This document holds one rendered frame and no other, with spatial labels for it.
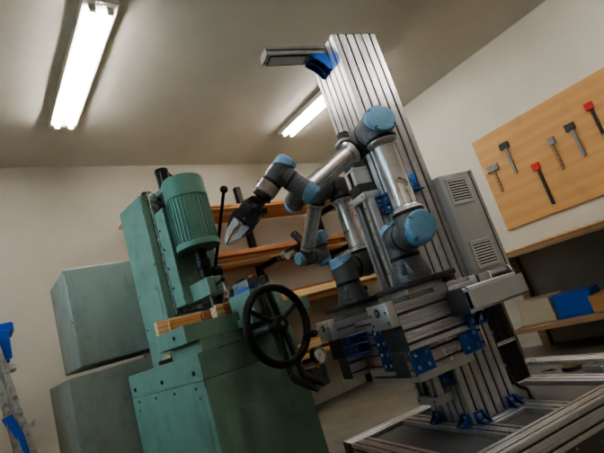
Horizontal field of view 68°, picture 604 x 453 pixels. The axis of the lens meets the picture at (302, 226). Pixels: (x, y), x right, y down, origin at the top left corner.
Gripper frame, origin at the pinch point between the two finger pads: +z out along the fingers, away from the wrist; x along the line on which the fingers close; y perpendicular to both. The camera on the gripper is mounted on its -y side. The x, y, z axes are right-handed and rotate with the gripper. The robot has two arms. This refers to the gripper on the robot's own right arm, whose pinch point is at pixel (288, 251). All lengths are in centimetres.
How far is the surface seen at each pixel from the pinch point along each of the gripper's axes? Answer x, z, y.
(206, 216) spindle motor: -76, -59, -18
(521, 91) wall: 253, -69, -56
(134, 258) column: -95, -19, -18
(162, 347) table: -110, -54, 23
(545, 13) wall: 260, -109, -102
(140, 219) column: -91, -32, -31
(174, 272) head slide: -90, -41, -3
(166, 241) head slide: -88, -41, -16
